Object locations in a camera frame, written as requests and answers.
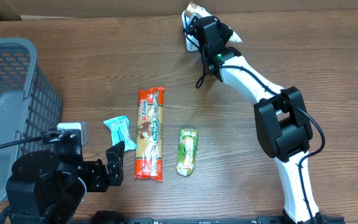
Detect teal snack bar packet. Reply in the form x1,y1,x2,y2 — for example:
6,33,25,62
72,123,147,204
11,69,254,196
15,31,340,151
103,116,137,151

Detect orange San Remo pasta packet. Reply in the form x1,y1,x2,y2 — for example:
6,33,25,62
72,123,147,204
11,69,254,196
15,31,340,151
134,86,165,182

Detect green drink pouch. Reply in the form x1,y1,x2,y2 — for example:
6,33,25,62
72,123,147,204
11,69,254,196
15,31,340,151
176,129,198,177

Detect white tube gold cap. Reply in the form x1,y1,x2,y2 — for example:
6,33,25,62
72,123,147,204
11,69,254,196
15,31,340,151
183,2,242,43

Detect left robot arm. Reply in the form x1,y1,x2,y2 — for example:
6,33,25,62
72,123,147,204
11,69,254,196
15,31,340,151
6,129,125,223

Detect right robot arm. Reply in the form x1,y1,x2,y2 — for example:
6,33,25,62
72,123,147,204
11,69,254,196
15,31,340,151
183,14,320,223

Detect white barcode scanner stand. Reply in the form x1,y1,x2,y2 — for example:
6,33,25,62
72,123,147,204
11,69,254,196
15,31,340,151
181,11,201,52

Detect grey plastic mesh basket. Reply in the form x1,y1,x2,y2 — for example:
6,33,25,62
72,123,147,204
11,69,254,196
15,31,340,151
0,37,62,202

